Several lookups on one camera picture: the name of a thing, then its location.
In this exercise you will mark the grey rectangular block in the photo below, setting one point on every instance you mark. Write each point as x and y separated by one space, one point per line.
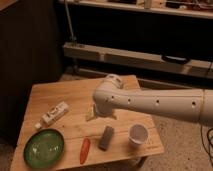
106 138

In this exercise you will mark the long white wooden bench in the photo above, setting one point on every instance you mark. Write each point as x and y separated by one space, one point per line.
137 59

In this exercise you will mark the white paper cup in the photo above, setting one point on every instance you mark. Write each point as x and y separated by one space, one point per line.
138 134

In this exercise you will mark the upper shelf with items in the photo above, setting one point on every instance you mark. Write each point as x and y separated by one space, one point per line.
146 6

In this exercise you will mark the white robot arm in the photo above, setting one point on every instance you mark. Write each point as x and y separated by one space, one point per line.
192 105

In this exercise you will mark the orange carrot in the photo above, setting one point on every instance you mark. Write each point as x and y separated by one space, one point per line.
84 150

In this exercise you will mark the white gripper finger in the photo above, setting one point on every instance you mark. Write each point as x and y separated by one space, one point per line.
91 114

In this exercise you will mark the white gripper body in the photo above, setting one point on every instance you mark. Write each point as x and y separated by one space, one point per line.
103 111

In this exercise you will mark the white plastic bottle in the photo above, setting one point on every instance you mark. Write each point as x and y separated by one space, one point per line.
52 115

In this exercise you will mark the green ceramic bowl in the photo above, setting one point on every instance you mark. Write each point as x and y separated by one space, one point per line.
44 149

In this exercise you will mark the wooden table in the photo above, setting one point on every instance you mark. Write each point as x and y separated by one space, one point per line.
74 127

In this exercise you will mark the metal pole stand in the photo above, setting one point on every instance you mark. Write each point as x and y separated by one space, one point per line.
72 37

